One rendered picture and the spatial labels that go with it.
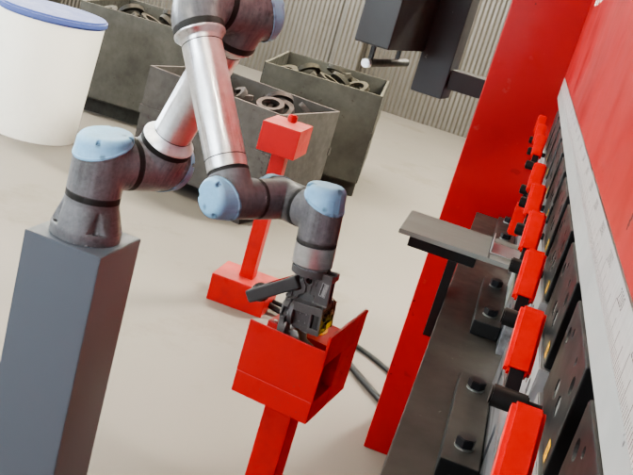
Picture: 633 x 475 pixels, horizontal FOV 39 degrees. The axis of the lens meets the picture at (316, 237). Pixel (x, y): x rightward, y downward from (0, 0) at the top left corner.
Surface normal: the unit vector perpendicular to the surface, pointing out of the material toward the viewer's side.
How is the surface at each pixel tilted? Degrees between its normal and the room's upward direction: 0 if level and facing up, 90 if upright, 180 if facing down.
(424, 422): 0
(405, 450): 0
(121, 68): 90
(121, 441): 0
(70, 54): 94
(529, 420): 39
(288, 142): 90
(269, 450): 90
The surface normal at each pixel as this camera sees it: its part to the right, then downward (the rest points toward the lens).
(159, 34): -0.12, 0.27
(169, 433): 0.27, -0.92
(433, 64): -0.38, 0.18
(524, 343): 0.05, -0.57
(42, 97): 0.30, 0.43
